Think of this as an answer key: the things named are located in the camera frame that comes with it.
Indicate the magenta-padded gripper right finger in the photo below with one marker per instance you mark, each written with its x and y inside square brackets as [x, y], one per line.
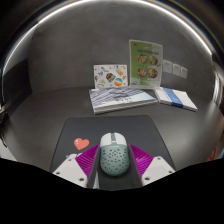
[156, 169]

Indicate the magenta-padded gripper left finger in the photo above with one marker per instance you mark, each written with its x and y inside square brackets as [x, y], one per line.
[71, 170]

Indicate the white and green perforated mouse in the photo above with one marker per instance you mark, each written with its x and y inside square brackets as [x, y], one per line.
[114, 155]

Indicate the black mouse pad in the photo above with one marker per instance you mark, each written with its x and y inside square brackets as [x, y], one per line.
[110, 125]

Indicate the white book with blue band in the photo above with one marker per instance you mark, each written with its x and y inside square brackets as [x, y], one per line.
[176, 98]

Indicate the grey striped book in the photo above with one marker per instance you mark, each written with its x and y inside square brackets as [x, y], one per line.
[120, 99]

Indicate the white sticker card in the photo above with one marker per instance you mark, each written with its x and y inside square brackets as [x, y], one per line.
[110, 76]

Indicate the green upright menu sign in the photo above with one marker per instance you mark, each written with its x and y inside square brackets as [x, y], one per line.
[145, 65]

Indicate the white curved light strip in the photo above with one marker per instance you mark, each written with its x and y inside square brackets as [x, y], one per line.
[110, 1]

